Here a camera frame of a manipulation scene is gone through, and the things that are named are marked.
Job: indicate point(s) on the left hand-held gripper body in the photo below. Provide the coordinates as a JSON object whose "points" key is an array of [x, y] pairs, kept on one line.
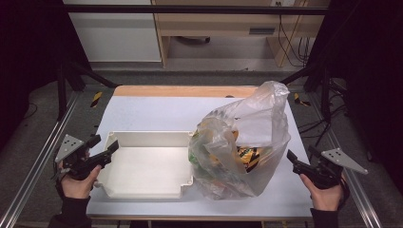
{"points": [[76, 161]]}

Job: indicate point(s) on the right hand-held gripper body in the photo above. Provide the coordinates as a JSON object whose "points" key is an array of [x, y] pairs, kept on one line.
{"points": [[326, 177]]}

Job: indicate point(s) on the white plastic bin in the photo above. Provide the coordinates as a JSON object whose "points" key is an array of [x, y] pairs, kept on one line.
{"points": [[145, 171]]}

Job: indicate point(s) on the clear plastic bag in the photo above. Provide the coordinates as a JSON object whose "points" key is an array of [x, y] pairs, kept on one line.
{"points": [[259, 107]]}

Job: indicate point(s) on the person's right hand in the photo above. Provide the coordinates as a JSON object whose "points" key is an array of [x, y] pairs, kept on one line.
{"points": [[326, 199]]}

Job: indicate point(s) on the person's left hand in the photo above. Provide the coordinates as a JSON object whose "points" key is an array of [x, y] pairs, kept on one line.
{"points": [[77, 188]]}

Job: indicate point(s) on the yellow black floor tape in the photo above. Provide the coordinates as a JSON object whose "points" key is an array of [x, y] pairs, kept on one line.
{"points": [[96, 99], [297, 98]]}

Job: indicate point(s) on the white table board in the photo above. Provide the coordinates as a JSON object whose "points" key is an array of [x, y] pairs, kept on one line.
{"points": [[152, 114]]}

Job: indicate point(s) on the black metal stand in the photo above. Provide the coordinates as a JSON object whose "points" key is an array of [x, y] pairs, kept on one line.
{"points": [[61, 91], [324, 95]]}

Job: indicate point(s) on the white cabinet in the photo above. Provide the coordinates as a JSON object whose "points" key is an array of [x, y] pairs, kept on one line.
{"points": [[117, 38]]}

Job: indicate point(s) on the black curtain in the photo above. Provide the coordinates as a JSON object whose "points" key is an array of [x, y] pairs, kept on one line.
{"points": [[28, 47], [374, 63]]}

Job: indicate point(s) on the wooden desk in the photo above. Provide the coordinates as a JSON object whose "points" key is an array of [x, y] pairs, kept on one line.
{"points": [[221, 22]]}

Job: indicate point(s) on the aluminium floor rail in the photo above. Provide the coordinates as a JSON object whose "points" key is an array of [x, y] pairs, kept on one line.
{"points": [[41, 158], [361, 196]]}

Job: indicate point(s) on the black metal frame bar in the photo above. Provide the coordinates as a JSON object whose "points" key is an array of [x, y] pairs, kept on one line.
{"points": [[190, 9]]}

